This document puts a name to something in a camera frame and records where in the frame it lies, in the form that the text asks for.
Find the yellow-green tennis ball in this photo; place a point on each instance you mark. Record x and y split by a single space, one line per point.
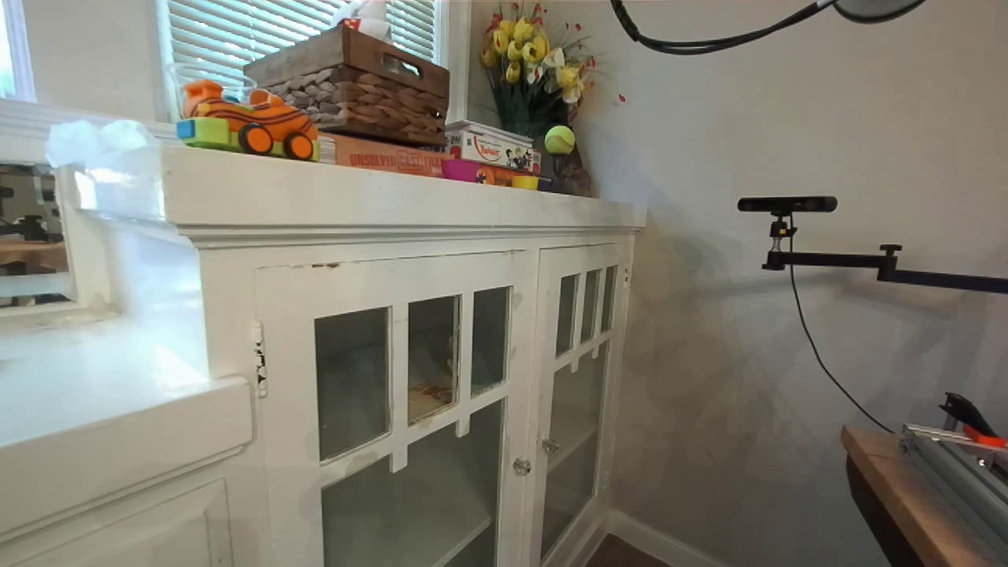
558 140

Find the brown wicker basket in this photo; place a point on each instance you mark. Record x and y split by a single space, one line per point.
356 89

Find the tall white glass-door cabinet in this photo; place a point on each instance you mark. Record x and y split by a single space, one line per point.
420 368

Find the white Twister game box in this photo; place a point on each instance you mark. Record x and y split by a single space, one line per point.
492 145

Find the brown flat game box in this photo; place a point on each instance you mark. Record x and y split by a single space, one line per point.
379 157

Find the yellow flower bouquet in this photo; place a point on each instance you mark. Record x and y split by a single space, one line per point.
531 51

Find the orange toy car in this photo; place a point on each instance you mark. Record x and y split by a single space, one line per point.
256 124

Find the low white drawer cabinet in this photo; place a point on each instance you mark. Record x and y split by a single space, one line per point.
106 420

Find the wooden table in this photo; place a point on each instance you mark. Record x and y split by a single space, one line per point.
892 493

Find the red black tool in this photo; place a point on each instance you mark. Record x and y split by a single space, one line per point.
964 414

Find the black stereo camera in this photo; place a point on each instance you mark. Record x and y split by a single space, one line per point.
787 204

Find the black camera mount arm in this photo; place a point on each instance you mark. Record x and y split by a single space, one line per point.
839 260

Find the grey metal rail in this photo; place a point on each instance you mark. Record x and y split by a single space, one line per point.
962 474

